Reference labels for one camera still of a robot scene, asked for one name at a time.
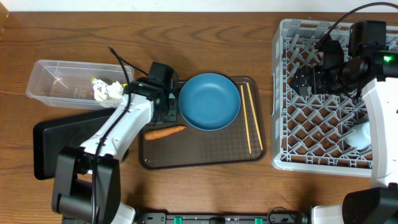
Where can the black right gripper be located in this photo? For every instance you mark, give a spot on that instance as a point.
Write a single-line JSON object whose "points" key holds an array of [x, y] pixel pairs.
{"points": [[303, 73]]}

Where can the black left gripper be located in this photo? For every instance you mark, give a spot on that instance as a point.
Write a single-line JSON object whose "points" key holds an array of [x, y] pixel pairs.
{"points": [[173, 116]]}

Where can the white tissue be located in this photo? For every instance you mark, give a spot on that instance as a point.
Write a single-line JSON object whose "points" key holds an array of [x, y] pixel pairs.
{"points": [[106, 93]]}

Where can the yellow snack wrapper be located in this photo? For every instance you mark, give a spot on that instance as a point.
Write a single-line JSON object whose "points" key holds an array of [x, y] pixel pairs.
{"points": [[93, 80]]}

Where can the pink plastic cup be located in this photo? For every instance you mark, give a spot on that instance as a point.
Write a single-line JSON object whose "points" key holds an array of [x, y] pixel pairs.
{"points": [[359, 136]]}

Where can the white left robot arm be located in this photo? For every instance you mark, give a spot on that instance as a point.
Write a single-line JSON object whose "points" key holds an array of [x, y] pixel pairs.
{"points": [[87, 187]]}

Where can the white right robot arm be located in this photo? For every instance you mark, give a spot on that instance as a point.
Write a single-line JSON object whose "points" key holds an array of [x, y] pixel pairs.
{"points": [[379, 203]]}

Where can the grey dishwasher rack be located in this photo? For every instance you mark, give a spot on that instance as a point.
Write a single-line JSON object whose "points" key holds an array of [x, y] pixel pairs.
{"points": [[309, 132]]}

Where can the clear plastic waste bin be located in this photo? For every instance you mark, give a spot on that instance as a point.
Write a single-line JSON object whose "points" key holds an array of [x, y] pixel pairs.
{"points": [[68, 84]]}

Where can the black waste bin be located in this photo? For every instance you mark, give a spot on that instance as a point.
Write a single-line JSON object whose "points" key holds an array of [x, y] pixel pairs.
{"points": [[50, 137]]}

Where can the orange carrot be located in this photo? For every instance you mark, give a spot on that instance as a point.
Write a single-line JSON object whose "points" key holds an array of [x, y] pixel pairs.
{"points": [[161, 133]]}

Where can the large blue plate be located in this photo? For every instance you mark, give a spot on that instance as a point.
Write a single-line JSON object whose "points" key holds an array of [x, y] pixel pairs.
{"points": [[209, 101]]}

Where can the right wooden chopstick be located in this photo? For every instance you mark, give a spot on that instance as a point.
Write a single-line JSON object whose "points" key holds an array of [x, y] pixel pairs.
{"points": [[254, 116]]}

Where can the dark brown serving tray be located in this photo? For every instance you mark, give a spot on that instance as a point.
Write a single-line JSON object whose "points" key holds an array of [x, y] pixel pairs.
{"points": [[194, 147]]}

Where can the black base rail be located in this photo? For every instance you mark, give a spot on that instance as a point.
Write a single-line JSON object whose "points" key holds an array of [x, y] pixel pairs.
{"points": [[277, 215]]}

